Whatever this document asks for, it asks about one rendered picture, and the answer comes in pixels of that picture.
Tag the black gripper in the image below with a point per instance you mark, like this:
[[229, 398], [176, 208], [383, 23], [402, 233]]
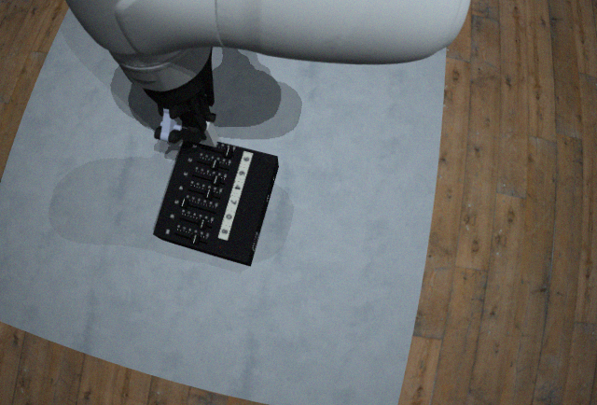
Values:
[[200, 128]]

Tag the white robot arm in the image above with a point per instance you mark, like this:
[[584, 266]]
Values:
[[141, 34]]

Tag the black lighting desk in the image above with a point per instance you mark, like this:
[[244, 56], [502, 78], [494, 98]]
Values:
[[236, 187]]

